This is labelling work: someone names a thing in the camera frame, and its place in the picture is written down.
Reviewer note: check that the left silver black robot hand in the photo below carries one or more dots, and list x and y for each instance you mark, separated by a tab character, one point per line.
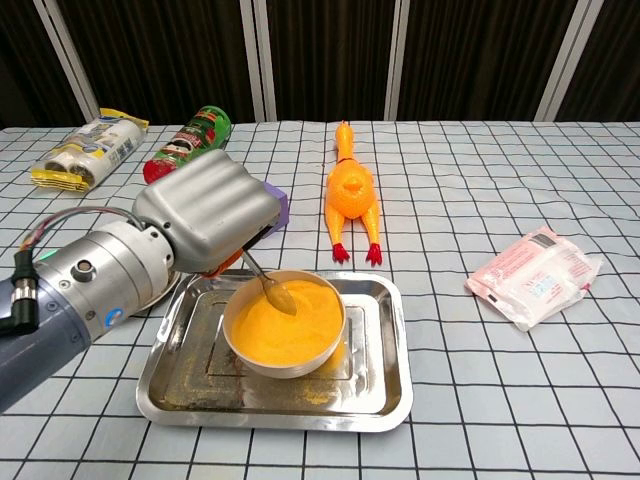
210	210

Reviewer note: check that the silver metal spoon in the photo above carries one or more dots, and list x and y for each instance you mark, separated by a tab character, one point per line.
282	300

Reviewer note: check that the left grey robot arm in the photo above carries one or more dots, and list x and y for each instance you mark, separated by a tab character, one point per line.
90	290

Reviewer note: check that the beige round bowl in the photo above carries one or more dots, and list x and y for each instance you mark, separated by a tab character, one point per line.
280	370

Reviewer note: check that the rectangular steel tray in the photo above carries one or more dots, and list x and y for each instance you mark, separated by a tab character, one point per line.
370	400

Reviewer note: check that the white grid-patterned tablecloth table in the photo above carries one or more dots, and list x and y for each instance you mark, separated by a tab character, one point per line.
500	400

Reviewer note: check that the purple foam cube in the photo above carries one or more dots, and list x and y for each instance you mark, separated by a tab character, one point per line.
281	210

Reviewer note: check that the green Pringles can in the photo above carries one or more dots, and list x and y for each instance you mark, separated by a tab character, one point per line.
200	135

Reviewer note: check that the yellow white roll package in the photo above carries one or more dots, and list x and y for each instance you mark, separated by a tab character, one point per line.
95	145

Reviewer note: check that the orange rubber chicken toy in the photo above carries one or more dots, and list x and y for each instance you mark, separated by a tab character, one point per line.
350	190

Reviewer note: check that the yellow powder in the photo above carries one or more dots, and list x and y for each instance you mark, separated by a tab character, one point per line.
310	335

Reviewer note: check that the pink white plastic packet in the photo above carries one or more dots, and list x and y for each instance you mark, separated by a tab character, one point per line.
530	280

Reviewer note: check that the white screen frame post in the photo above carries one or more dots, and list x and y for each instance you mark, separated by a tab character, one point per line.
265	60
400	50
71	55
565	60

